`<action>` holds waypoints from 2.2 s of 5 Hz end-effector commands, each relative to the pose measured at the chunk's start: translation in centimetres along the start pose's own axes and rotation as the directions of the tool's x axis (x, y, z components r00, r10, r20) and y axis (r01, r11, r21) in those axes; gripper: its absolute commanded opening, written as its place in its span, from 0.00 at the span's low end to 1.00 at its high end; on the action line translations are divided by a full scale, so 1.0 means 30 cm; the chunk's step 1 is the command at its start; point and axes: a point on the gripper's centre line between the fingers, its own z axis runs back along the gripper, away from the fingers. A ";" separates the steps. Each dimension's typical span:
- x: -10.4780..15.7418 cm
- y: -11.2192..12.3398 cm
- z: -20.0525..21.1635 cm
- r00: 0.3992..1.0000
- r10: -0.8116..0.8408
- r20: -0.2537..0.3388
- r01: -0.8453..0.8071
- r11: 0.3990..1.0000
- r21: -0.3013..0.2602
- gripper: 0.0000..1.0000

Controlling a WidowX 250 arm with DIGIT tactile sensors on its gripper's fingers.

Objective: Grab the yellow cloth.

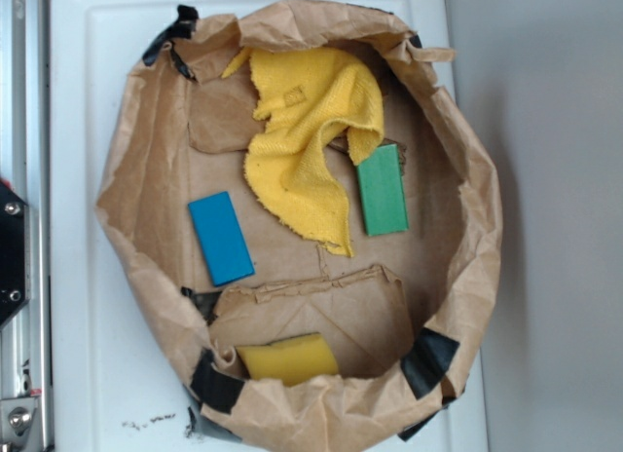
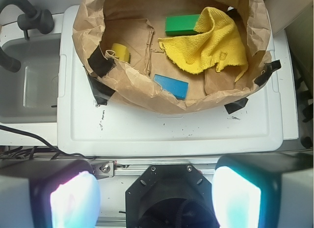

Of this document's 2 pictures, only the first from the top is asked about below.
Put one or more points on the yellow cloth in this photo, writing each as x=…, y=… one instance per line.
x=306, y=99

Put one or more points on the brown paper bag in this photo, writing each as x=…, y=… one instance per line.
x=404, y=316

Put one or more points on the green rectangular block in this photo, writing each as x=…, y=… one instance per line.
x=382, y=193

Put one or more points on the blue rectangular block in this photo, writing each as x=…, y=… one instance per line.
x=221, y=239

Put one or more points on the yellow sponge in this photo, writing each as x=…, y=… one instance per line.
x=292, y=361

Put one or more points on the white tray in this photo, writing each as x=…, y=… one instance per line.
x=113, y=388

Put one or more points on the black metal bracket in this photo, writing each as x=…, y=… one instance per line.
x=13, y=258

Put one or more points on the aluminium frame rail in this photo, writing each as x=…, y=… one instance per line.
x=27, y=406

